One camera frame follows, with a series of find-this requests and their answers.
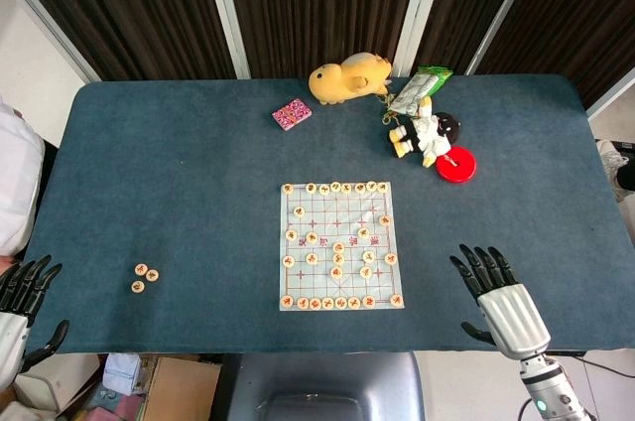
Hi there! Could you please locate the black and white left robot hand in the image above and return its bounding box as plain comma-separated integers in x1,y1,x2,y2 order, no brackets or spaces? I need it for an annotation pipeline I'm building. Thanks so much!
0,254,70,390

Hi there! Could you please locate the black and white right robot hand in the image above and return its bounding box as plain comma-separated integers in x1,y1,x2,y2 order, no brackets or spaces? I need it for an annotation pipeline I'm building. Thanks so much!
448,243,553,359

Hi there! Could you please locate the blue-green felt table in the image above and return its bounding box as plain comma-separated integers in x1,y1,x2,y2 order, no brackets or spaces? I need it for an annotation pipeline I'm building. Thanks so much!
37,73,635,355

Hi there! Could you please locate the white box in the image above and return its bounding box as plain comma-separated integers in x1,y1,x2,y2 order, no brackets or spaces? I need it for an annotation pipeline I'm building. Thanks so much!
12,353,103,418

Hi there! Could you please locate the person in white shirt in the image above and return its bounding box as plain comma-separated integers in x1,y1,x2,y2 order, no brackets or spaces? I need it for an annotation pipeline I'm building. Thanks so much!
0,94,47,259

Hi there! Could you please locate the light blue cloth bundle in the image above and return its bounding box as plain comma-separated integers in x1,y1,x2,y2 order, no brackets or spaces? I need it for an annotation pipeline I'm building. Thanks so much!
101,352,146,397

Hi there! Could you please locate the red round disc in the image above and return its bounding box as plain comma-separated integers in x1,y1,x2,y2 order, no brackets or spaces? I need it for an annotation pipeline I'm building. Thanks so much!
435,144,479,185

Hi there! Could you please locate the pink flat packet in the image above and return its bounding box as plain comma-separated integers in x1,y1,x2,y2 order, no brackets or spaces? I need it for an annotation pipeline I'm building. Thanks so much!
82,404,148,421

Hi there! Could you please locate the white sneaker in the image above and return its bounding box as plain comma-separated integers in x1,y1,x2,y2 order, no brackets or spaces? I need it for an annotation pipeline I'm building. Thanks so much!
594,138,632,180

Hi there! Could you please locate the white paper xiangqi board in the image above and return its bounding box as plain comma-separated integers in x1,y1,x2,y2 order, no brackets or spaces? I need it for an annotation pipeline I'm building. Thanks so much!
278,181,406,313

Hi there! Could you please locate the black haired plush doll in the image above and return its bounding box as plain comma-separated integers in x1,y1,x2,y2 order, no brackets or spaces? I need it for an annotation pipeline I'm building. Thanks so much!
388,95,463,169

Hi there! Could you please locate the brown cardboard box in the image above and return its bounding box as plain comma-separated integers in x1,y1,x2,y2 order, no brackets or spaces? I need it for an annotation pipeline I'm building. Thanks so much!
143,354,223,421

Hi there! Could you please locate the green and white snack bag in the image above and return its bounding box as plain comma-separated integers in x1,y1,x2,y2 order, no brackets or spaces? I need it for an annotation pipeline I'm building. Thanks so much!
386,65,454,117

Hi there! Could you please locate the yellow plush animal toy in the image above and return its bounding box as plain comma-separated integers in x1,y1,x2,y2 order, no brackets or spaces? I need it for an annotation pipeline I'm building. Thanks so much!
308,51,394,106

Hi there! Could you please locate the pink patterned card deck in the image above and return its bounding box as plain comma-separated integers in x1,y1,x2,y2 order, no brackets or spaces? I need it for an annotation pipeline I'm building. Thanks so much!
271,97,315,133

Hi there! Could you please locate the thin yellow cord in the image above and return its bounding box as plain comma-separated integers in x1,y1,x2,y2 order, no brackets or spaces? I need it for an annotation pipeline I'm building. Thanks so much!
380,92,404,128

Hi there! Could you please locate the white partition frame post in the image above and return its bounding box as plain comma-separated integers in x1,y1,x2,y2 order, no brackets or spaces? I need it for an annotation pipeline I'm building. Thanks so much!
464,0,548,76
199,0,250,80
0,0,103,82
391,0,450,78

